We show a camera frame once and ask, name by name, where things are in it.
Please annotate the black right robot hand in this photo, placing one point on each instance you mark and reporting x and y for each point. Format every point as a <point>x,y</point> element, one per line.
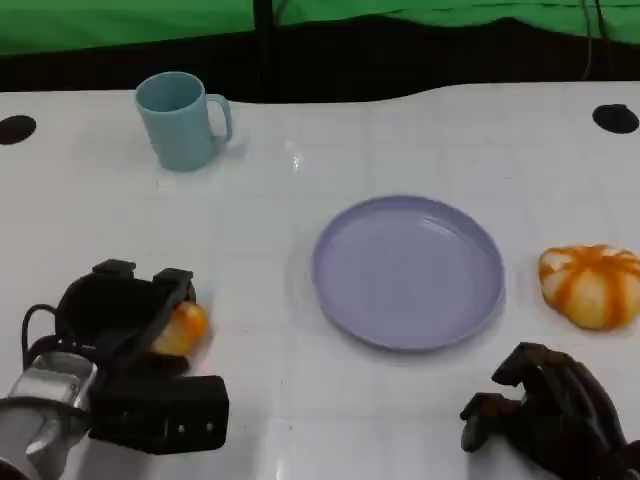
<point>565,420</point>

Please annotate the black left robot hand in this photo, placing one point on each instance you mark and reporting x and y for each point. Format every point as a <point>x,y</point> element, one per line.
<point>100,315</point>

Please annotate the orange white toy bread roll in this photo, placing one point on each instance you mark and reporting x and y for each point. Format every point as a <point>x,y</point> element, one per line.
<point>590,285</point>
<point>187,325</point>

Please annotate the pale green mug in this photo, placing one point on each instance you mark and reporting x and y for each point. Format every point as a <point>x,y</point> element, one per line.
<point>175,130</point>

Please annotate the black table grommet hole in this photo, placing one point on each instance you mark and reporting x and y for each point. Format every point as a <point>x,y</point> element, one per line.
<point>15,130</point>
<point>616,118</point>

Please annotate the lilac plate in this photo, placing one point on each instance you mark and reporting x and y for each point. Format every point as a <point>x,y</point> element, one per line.
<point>407,272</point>

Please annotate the green cloth backdrop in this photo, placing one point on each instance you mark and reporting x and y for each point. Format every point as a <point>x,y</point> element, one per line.
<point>125,22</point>

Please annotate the black vertical pole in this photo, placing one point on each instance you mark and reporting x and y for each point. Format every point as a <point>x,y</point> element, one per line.
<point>262,45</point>

